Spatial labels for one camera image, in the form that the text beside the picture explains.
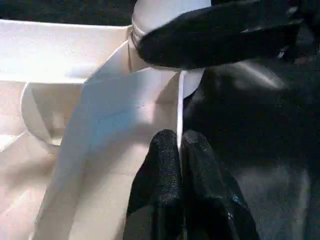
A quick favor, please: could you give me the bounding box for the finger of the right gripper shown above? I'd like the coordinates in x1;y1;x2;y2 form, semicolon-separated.
138;0;301;69

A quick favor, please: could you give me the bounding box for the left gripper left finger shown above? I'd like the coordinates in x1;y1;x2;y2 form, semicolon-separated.
123;128;186;240

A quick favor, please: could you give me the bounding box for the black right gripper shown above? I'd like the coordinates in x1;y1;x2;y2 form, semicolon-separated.
279;0;320;61

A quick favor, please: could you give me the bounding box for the black mat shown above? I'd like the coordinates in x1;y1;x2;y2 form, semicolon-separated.
0;0;320;240

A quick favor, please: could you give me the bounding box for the white plastic table leg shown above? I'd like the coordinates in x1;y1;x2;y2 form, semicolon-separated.
131;0;213;51

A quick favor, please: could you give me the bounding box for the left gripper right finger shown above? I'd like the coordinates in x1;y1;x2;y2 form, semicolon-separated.
181;130;261;240

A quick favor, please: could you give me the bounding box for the white plastic table top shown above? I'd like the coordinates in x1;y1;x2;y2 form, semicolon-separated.
0;18;204;240

